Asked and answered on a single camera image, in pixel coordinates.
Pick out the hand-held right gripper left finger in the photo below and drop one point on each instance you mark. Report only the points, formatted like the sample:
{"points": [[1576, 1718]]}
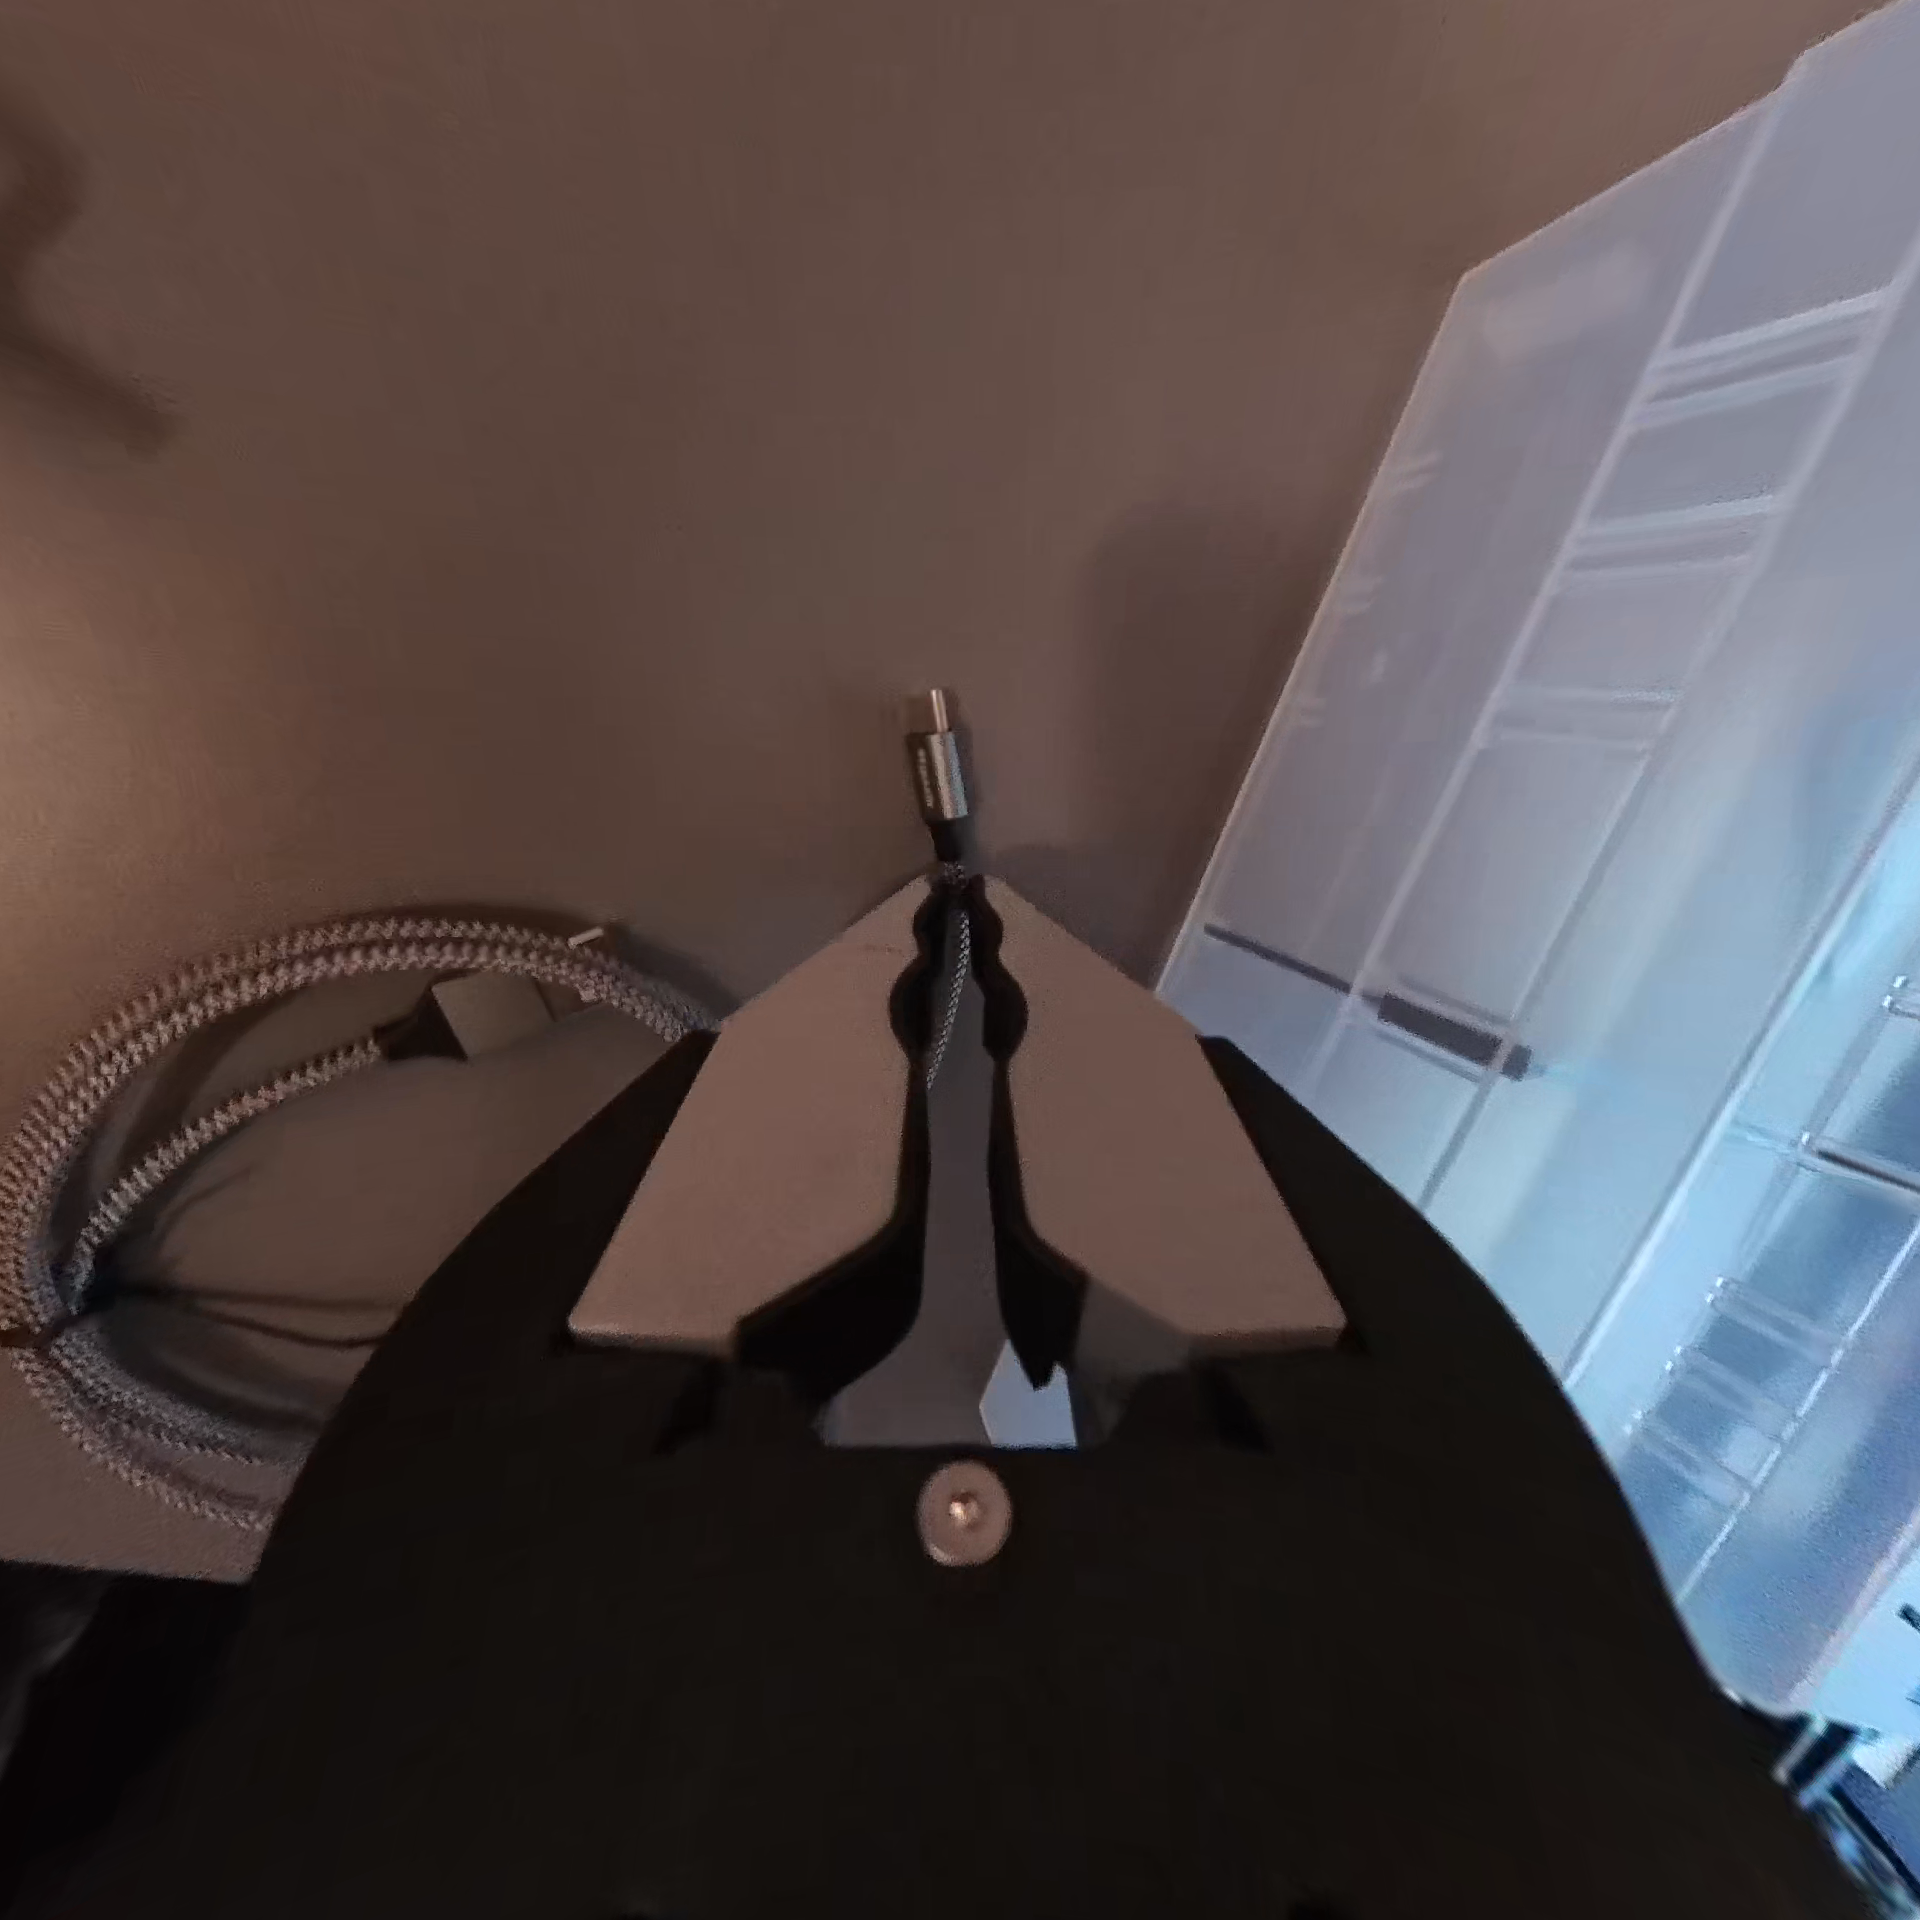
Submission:
{"points": [[750, 1185]]}

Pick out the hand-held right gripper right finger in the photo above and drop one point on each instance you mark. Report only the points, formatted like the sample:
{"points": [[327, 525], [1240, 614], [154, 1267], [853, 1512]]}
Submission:
{"points": [[1154, 1185]]}

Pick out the clear plastic drawer organizer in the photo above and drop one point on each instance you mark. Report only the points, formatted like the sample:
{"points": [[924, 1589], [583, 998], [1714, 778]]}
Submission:
{"points": [[1621, 840]]}

